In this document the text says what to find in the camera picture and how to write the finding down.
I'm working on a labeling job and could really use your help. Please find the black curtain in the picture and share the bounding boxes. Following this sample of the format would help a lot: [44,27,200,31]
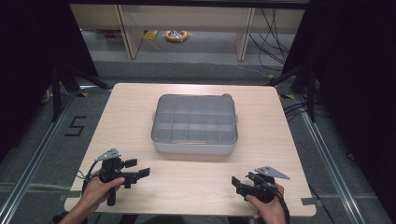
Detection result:
[0,0,99,162]
[281,0,396,216]

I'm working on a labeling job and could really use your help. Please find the grey compartment box clear lid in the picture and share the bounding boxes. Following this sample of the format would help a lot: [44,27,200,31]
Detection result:
[150,92,239,156]

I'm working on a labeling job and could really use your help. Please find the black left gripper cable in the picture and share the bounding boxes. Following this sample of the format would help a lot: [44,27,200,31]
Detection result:
[75,161,104,191]

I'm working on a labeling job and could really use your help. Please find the black floor cables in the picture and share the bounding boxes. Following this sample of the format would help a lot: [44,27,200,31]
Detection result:
[282,101,328,123]

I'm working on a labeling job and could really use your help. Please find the yellow packet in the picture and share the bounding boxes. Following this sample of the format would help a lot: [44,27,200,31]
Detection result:
[143,30,160,41]

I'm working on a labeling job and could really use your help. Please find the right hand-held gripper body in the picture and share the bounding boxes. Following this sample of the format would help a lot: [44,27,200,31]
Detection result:
[240,165,291,205]

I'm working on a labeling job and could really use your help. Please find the bundle of black hanging cables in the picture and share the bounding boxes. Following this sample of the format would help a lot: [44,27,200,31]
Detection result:
[247,7,291,71]

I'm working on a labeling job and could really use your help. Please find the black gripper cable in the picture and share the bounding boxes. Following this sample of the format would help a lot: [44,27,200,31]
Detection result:
[274,186,291,224]
[75,161,104,191]

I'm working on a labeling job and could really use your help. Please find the black metal stand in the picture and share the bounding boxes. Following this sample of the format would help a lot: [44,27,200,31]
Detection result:
[266,63,319,123]
[50,62,110,123]

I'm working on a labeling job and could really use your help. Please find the light wooden shelf unit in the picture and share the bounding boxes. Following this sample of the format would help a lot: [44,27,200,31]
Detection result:
[69,3,306,62]

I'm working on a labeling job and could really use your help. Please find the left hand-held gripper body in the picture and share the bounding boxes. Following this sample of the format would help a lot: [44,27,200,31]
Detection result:
[94,147,140,207]

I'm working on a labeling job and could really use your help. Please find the orange tape roll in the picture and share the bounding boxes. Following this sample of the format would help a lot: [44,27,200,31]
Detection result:
[163,29,190,44]

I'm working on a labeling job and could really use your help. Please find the aluminium floor rail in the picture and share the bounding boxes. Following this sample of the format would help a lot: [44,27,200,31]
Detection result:
[294,96,369,224]
[0,91,79,224]

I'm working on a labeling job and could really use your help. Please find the person's left hand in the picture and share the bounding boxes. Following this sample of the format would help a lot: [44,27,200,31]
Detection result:
[80,176,126,215]

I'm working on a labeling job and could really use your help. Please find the person's right hand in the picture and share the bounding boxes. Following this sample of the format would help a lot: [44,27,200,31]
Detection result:
[245,182,288,224]

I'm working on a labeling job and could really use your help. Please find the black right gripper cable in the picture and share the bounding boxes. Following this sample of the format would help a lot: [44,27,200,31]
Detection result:
[274,186,291,224]

